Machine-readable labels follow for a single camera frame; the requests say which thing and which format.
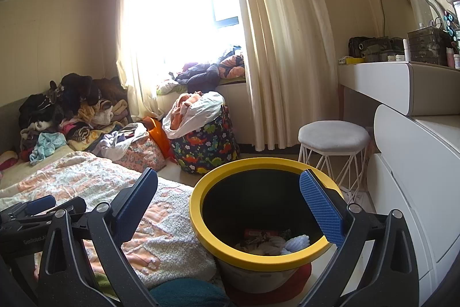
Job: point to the cream curtain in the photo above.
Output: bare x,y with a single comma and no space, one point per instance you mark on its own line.
291,66

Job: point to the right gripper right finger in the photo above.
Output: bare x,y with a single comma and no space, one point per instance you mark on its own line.
374,263

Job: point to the dark cosmetic drawer organizer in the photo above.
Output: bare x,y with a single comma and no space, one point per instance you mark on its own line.
429,45

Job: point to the orange white tufted blanket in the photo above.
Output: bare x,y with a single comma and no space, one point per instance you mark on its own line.
151,214

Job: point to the dinosaur print laundry basket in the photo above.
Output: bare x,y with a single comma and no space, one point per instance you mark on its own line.
208,147

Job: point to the clothes on window sill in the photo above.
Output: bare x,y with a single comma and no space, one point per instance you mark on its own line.
205,77

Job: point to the white wire stool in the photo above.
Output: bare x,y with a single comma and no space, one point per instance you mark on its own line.
333,138

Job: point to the white bag with clothes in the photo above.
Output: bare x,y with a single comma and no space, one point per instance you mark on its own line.
191,112

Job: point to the dark bag on desk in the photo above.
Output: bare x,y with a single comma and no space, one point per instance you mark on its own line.
376,49

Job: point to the white vanity desk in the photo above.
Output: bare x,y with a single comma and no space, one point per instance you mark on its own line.
416,168

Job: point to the clothes pile on bed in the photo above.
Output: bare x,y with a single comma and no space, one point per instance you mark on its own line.
80,112

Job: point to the yellow rimmed trash bin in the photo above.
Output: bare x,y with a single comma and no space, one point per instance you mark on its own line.
255,198

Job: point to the heart shaped mirror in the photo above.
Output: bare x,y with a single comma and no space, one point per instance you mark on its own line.
400,17

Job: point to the floral pink pillow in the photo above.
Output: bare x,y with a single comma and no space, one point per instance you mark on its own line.
141,154

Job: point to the white foam fruit net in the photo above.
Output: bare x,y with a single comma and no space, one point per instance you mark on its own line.
276,245

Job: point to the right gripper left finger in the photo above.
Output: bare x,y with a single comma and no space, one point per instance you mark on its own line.
108,226

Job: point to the orange bag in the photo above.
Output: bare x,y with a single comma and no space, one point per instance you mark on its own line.
157,134

